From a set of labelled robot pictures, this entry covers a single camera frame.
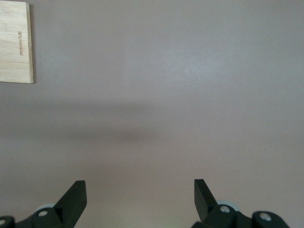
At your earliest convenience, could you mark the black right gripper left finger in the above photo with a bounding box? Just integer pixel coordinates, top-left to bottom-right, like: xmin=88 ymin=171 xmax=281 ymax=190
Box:
xmin=0 ymin=180 xmax=87 ymax=228

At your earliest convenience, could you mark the bamboo cutting board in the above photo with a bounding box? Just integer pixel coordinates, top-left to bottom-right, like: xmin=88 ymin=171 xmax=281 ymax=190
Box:
xmin=0 ymin=1 xmax=34 ymax=84

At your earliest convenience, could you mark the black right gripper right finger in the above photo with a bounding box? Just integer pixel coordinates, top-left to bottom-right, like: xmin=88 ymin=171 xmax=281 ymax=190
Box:
xmin=191 ymin=179 xmax=289 ymax=228

